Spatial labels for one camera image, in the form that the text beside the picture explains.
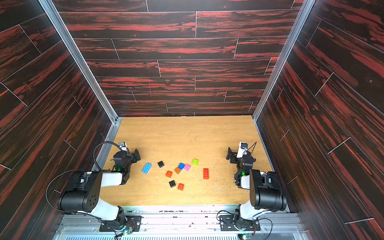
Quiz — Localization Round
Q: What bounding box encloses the light blue long lego brick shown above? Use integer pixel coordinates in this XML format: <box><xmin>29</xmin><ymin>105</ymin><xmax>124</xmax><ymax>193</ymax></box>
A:
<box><xmin>142</xmin><ymin>163</ymin><xmax>153</xmax><ymax>174</ymax></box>

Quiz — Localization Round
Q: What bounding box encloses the red lego brick small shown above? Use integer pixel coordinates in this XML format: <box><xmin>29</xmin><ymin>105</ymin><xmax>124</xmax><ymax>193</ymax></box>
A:
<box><xmin>166</xmin><ymin>171</ymin><xmax>173</xmax><ymax>178</ymax></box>

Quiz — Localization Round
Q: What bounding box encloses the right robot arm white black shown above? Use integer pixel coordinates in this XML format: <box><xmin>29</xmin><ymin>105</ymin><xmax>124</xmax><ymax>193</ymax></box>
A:
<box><xmin>226</xmin><ymin>143</ymin><xmax>287</xmax><ymax>231</ymax></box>

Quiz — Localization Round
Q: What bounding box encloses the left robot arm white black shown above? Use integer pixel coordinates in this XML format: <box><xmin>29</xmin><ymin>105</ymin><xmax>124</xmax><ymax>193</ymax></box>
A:
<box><xmin>58</xmin><ymin>149</ymin><xmax>141</xmax><ymax>231</ymax></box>

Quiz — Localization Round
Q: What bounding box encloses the red long lego brick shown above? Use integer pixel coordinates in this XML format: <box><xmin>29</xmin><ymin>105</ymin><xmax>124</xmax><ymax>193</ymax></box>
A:
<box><xmin>203</xmin><ymin>168</ymin><xmax>209</xmax><ymax>180</ymax></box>

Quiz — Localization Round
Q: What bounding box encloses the orange brown lego brick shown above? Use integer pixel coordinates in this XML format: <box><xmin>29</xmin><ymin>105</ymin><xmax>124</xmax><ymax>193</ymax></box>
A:
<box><xmin>175</xmin><ymin>167</ymin><xmax>182</xmax><ymax>174</ymax></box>

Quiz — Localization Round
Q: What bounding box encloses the pink square lego brick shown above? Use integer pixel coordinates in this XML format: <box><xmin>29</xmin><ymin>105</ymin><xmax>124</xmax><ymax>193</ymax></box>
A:
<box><xmin>184</xmin><ymin>164</ymin><xmax>191</xmax><ymax>171</ymax></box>

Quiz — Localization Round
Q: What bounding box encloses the red orange lego brick lower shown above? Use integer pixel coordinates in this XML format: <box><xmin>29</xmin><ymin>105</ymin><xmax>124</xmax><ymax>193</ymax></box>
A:
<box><xmin>178</xmin><ymin>183</ymin><xmax>185</xmax><ymax>191</ymax></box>

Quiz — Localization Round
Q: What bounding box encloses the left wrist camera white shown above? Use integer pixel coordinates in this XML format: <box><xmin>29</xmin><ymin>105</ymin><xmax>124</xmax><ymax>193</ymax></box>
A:
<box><xmin>119</xmin><ymin>142</ymin><xmax>130</xmax><ymax>154</ymax></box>

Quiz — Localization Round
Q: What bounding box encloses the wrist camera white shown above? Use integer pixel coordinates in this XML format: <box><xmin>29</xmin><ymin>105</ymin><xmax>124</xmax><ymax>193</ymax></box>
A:
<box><xmin>237</xmin><ymin>142</ymin><xmax>248</xmax><ymax>158</ymax></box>
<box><xmin>119</xmin><ymin>142</ymin><xmax>130</xmax><ymax>154</ymax></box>

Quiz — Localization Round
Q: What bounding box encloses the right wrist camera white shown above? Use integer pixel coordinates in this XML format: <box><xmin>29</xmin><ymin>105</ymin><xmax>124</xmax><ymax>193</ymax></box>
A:
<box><xmin>237</xmin><ymin>142</ymin><xmax>248</xmax><ymax>158</ymax></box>

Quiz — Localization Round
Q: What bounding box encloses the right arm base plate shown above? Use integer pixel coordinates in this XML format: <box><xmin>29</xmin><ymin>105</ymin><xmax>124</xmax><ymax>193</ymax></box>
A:
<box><xmin>219</xmin><ymin>215</ymin><xmax>261</xmax><ymax>232</ymax></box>

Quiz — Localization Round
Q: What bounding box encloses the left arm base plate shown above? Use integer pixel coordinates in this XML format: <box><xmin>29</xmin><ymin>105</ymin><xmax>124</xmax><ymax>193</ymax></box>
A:
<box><xmin>99</xmin><ymin>216</ymin><xmax>143</xmax><ymax>234</ymax></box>

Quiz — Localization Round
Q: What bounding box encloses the aluminium front rail frame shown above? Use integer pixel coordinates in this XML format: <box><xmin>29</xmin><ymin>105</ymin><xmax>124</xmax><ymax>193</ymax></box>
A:
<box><xmin>54</xmin><ymin>205</ymin><xmax>311</xmax><ymax>240</ymax></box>

